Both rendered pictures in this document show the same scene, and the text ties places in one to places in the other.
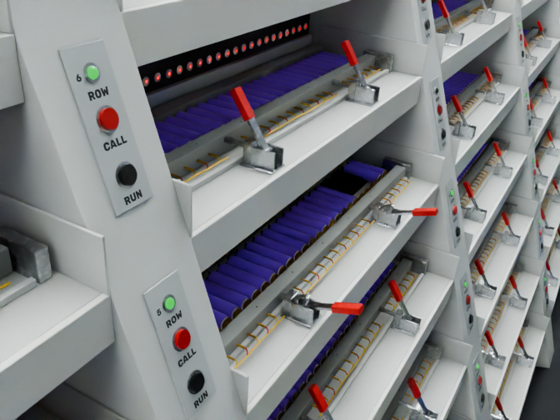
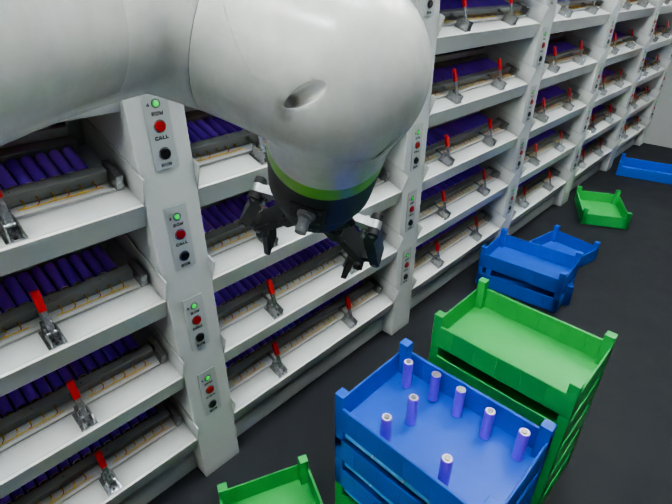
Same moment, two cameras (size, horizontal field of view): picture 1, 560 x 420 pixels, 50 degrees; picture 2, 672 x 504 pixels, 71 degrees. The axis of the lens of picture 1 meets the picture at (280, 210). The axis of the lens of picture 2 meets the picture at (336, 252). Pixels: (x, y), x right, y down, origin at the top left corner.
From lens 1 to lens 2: 0.79 m
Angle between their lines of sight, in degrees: 13
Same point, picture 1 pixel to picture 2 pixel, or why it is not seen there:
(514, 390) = (317, 343)
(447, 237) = (133, 153)
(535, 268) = (395, 242)
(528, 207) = (399, 178)
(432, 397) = (92, 318)
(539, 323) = (390, 294)
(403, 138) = not seen: hidden behind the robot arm
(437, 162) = not seen: hidden behind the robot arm
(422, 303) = (70, 216)
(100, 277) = not seen: outside the picture
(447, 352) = (153, 282)
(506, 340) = (306, 295)
